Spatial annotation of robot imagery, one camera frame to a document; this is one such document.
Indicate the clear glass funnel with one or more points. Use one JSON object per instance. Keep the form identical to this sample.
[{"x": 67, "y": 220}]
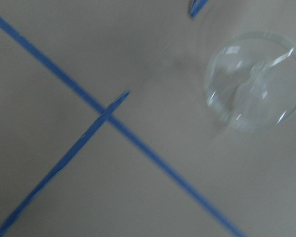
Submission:
[{"x": 250, "y": 83}]

